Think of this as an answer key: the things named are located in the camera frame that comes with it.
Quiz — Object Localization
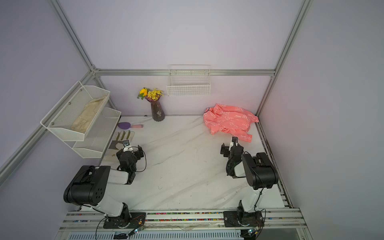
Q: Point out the white mesh upper shelf bin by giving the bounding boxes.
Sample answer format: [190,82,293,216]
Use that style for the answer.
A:
[41,82,110,142]

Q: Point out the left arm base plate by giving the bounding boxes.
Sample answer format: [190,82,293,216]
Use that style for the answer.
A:
[103,212,147,229]

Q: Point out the dark glass vase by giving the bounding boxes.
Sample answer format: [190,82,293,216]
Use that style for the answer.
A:
[150,100,165,122]

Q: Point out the white mesh shelf bin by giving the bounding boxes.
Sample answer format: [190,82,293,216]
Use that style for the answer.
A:
[41,82,110,142]
[64,107,121,159]

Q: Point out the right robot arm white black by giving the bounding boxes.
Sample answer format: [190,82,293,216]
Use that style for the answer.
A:
[220,137,284,225]

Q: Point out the pink hooded jacket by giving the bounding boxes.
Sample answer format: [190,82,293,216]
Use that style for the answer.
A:
[203,104,259,143]

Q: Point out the beige green work glove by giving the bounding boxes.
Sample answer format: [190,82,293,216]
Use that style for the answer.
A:
[101,130,135,164]

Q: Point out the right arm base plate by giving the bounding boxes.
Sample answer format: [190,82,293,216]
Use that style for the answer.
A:
[223,211,264,227]

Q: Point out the beige cloth in bin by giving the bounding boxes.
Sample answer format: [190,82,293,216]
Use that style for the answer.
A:
[70,97,106,134]

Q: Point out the yellow flower bouquet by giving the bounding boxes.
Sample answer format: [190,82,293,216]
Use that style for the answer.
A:
[137,88,164,102]

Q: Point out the white wire wall basket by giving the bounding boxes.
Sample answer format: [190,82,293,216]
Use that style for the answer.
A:
[167,65,211,97]

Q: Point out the white mesh lower shelf bin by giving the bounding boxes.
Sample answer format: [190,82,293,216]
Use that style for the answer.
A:
[64,107,121,159]

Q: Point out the purple pink hairbrush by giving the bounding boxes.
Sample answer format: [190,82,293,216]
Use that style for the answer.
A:
[117,122,144,130]

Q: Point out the aluminium rail front frame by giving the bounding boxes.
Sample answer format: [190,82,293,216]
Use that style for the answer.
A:
[59,208,308,232]

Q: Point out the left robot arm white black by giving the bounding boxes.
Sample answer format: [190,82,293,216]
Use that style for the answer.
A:
[64,140,146,225]

